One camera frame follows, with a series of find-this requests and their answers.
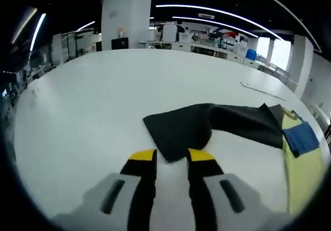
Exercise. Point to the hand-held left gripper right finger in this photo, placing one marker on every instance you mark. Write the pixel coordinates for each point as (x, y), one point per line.
(227, 200)

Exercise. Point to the thin white template strip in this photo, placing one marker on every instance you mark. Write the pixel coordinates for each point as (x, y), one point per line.
(258, 90)

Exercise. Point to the white cabinet panel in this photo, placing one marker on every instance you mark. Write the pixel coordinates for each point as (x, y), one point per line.
(170, 32)

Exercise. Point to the yellow garment with dark sleeves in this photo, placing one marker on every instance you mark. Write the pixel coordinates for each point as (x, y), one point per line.
(181, 127)

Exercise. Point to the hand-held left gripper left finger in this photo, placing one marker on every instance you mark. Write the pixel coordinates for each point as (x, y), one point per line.
(113, 197)

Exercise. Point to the black monitor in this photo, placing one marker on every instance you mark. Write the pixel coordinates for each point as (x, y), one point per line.
(120, 44)

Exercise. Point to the white counter with drawers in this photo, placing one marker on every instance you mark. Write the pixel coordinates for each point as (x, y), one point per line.
(219, 51)

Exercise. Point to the ceiling air vent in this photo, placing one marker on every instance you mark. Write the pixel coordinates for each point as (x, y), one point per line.
(206, 16)

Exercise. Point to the blue storage bin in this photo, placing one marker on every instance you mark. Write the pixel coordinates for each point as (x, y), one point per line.
(251, 55)

